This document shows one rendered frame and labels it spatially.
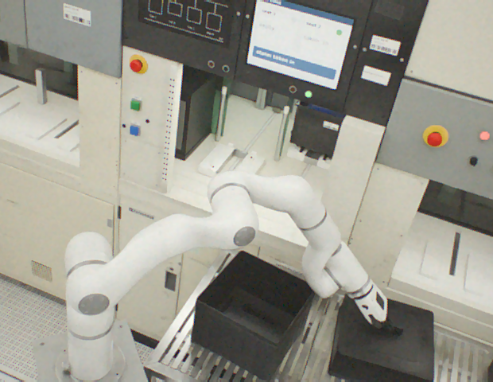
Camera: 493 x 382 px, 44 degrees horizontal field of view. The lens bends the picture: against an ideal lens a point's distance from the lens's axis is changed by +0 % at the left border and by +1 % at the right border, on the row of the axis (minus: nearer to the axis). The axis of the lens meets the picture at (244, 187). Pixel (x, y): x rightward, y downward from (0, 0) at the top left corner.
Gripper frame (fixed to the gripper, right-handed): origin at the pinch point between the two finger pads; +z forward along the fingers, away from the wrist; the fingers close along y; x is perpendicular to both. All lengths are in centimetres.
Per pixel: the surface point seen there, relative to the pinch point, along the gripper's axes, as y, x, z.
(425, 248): 43.0, -7.9, 8.6
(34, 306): 37, 164, -39
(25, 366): 6, 155, -30
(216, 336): -19, 38, -31
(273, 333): -5.9, 31.2, -14.8
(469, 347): 13.3, -12.3, 30.0
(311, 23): 29, -22, -85
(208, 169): 52, 50, -54
